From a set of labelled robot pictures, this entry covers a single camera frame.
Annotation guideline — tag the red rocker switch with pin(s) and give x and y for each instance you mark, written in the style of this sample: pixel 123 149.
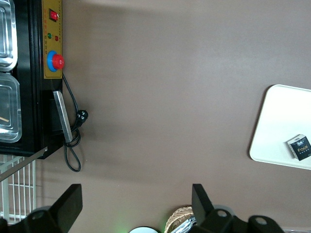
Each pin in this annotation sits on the red rocker switch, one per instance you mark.
pixel 54 15

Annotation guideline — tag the beige plastic serving tray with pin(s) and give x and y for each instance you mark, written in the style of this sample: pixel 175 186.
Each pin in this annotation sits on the beige plastic serving tray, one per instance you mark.
pixel 279 121

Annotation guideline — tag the steel food tray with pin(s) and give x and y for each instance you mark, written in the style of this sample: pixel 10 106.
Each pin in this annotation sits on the steel food tray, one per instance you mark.
pixel 7 36
pixel 8 109

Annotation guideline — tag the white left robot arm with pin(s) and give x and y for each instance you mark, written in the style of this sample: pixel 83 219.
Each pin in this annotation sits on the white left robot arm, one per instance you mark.
pixel 144 230

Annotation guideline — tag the aluminium foil container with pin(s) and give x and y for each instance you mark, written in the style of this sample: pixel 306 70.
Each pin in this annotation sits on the aluminium foil container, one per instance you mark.
pixel 188 224

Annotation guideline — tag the grey metal lever bar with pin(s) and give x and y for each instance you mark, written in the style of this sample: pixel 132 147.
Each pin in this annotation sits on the grey metal lever bar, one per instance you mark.
pixel 24 161

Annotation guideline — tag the black tissue pack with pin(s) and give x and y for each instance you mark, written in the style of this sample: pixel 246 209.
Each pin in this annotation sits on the black tissue pack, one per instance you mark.
pixel 301 148

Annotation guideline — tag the black sealing machine yellow panel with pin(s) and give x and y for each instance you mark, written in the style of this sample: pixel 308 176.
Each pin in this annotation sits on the black sealing machine yellow panel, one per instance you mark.
pixel 26 109

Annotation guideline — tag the light wicker basket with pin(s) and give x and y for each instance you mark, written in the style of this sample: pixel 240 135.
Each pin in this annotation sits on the light wicker basket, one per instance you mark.
pixel 178 218

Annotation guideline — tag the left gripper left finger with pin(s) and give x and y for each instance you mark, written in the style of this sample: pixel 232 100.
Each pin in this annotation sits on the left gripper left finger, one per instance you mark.
pixel 70 206

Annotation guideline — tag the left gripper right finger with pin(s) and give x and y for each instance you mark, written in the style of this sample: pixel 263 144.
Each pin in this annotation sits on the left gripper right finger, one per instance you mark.
pixel 201 206

